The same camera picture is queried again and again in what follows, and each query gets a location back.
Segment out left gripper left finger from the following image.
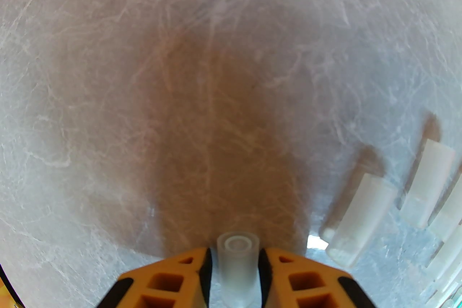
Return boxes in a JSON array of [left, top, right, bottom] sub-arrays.
[[96, 247, 213, 308]]

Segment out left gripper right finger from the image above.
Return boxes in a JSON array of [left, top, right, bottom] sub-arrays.
[[258, 247, 378, 308]]

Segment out translucent pen cap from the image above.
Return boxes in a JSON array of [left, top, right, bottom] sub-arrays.
[[321, 173, 398, 268], [400, 139, 456, 230], [217, 231, 261, 305], [426, 238, 462, 285], [429, 187, 462, 242]]

